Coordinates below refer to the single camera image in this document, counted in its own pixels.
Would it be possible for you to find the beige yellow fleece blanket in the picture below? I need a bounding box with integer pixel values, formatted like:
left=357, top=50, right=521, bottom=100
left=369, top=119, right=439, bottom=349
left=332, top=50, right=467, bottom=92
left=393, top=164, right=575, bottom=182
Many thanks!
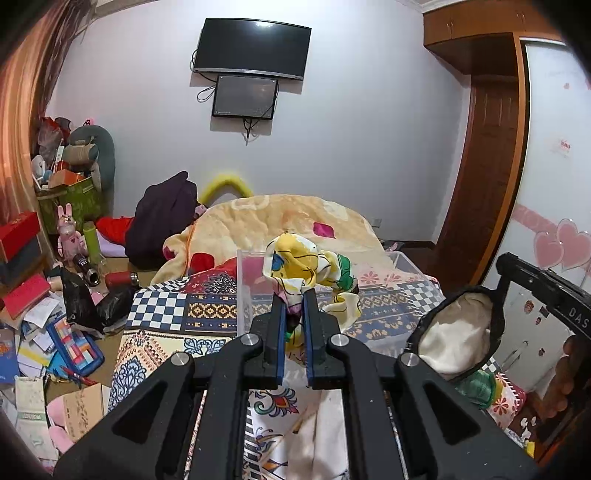
left=151, top=194, right=389, bottom=284

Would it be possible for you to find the green storage box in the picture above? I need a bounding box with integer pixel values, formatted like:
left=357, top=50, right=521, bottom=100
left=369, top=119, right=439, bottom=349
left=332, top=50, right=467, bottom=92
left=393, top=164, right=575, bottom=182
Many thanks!
left=37, top=178, right=105, bottom=235

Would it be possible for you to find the red gift box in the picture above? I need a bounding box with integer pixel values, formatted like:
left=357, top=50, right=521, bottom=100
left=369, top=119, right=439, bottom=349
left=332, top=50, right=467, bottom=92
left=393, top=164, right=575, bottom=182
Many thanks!
left=0, top=211, right=40, bottom=263

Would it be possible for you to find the grey plush toy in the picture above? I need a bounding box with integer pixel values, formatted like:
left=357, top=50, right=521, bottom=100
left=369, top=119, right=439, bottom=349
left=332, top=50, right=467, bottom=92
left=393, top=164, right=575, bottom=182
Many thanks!
left=62, top=125, right=115, bottom=192

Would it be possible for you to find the black wall television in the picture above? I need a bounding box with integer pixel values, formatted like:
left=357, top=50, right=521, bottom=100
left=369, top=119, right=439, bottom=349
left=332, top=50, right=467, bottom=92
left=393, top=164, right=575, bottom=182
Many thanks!
left=191, top=18, right=311, bottom=81

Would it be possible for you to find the green knitted glove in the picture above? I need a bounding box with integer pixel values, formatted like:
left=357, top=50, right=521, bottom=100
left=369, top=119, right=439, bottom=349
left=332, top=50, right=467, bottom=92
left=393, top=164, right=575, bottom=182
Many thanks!
left=457, top=370, right=497, bottom=409

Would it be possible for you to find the pink orange curtain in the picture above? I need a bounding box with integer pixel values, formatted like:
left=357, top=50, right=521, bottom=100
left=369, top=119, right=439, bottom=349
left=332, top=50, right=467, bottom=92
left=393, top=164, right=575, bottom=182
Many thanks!
left=0, top=0, right=93, bottom=259

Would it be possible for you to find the colourful pencil case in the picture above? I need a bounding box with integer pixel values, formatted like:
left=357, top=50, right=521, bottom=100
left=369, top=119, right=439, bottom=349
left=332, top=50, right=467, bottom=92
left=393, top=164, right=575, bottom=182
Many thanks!
left=46, top=316, right=104, bottom=377

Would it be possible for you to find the clear plastic storage box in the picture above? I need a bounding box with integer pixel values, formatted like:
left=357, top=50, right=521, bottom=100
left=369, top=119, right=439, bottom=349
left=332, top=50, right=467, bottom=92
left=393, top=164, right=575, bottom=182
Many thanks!
left=235, top=248, right=445, bottom=358

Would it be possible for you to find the black and cream fabric pouch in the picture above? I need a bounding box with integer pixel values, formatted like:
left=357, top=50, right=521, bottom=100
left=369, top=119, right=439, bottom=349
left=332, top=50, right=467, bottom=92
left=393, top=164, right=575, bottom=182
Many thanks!
left=407, top=286, right=507, bottom=381

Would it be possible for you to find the black plastic bag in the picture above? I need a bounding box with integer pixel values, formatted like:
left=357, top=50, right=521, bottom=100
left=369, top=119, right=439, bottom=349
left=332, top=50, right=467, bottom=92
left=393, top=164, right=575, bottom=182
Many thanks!
left=60, top=268, right=138, bottom=338

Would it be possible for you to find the dark purple jacket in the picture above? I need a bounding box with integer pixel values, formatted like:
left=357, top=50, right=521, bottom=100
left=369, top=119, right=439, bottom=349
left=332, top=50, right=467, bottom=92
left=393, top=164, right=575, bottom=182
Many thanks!
left=125, top=171, right=197, bottom=270

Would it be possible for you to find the yellow floral cloth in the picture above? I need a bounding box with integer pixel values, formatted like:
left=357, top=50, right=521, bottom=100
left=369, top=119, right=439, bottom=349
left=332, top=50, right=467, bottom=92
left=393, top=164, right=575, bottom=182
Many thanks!
left=263, top=233, right=362, bottom=331

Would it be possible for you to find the pink bunny doll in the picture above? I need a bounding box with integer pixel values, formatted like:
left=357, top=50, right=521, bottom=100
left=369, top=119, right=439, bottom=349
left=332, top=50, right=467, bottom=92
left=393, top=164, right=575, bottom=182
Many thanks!
left=57, top=203, right=88, bottom=263

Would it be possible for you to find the patterned patchwork bedspread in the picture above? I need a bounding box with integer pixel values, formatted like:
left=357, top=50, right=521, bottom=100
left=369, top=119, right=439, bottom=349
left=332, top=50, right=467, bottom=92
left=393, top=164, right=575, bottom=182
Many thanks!
left=108, top=262, right=528, bottom=480

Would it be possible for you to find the red thermos bottle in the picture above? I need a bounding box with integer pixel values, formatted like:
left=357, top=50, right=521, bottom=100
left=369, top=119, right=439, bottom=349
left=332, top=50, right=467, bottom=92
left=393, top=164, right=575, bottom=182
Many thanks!
left=104, top=271, right=139, bottom=290

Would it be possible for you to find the yellow curved pillow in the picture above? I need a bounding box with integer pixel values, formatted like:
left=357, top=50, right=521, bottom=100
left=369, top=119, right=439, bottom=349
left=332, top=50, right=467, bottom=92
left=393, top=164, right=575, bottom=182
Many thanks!
left=198, top=173, right=253, bottom=206

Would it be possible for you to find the brown wooden door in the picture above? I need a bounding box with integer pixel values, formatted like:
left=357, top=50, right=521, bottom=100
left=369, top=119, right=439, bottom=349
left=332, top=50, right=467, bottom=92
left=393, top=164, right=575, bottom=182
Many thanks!
left=432, top=76, right=519, bottom=295

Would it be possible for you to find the brown wooden wardrobe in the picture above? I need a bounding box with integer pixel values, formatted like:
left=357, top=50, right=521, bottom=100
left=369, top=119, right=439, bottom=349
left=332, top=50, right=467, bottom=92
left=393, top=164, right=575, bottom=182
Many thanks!
left=423, top=1, right=562, bottom=77

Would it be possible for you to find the right hand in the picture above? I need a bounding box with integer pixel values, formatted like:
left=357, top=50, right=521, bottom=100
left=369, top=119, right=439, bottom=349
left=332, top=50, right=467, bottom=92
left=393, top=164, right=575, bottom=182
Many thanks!
left=541, top=335, right=589, bottom=420

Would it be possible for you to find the small grey wall screen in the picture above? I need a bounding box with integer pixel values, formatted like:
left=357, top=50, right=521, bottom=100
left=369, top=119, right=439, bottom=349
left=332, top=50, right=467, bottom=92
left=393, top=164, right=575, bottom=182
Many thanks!
left=212, top=74, right=279, bottom=120

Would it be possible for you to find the white cloth on bed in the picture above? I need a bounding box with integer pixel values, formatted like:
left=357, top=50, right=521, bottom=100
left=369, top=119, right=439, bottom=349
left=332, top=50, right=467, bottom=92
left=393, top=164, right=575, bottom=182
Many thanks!
left=286, top=390, right=349, bottom=479

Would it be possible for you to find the green cylinder bottle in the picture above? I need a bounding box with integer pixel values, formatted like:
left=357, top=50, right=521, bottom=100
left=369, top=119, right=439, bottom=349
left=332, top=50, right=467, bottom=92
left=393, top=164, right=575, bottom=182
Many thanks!
left=83, top=221, right=103, bottom=265

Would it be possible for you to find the red cushion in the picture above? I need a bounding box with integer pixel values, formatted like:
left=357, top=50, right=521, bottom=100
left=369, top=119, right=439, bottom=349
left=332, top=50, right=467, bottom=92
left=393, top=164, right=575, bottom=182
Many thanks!
left=96, top=217, right=133, bottom=246

